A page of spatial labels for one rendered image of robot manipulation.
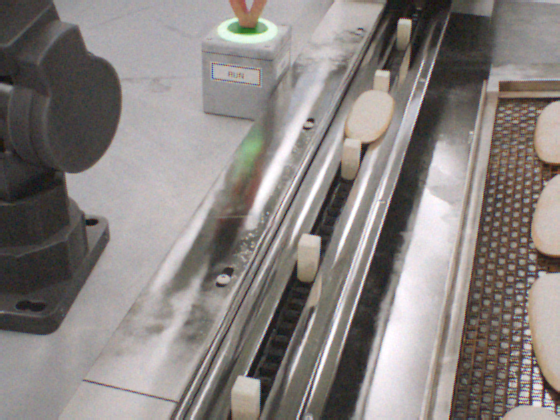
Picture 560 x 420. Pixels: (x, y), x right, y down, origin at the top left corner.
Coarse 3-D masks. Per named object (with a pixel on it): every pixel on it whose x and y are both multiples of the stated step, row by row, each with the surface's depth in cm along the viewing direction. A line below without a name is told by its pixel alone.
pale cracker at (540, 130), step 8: (552, 104) 67; (544, 112) 66; (552, 112) 65; (544, 120) 64; (552, 120) 64; (536, 128) 64; (544, 128) 63; (552, 128) 63; (536, 136) 63; (544, 136) 62; (552, 136) 62; (536, 144) 62; (544, 144) 61; (552, 144) 61; (536, 152) 61; (544, 152) 61; (552, 152) 60; (544, 160) 60; (552, 160) 60
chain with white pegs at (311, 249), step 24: (408, 24) 90; (384, 72) 79; (360, 144) 68; (336, 192) 67; (336, 216) 65; (312, 240) 57; (312, 264) 57; (288, 312) 55; (288, 336) 53; (264, 360) 51; (240, 384) 45; (264, 384) 50; (240, 408) 46
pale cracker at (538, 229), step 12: (552, 180) 57; (552, 192) 55; (540, 204) 55; (552, 204) 54; (540, 216) 53; (552, 216) 53; (540, 228) 52; (552, 228) 52; (540, 240) 52; (552, 240) 51; (552, 252) 51
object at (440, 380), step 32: (512, 96) 70; (544, 96) 69; (480, 128) 66; (480, 160) 62; (512, 160) 62; (480, 192) 58; (512, 192) 58; (480, 224) 55; (480, 256) 52; (544, 256) 52; (448, 288) 48; (480, 288) 50; (512, 288) 49; (448, 320) 47; (480, 320) 47; (512, 320) 47; (448, 352) 45; (448, 384) 43; (480, 384) 43; (544, 384) 42; (448, 416) 41
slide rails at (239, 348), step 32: (384, 32) 93; (416, 32) 93; (416, 64) 86; (352, 96) 79; (320, 160) 69; (384, 160) 70; (320, 192) 65; (352, 192) 66; (288, 224) 62; (352, 224) 62; (288, 256) 58; (352, 256) 59; (256, 288) 55; (320, 288) 56; (256, 320) 53; (320, 320) 53; (224, 352) 50; (256, 352) 51; (288, 352) 50; (224, 384) 48; (288, 384) 48; (192, 416) 46; (224, 416) 46; (288, 416) 46
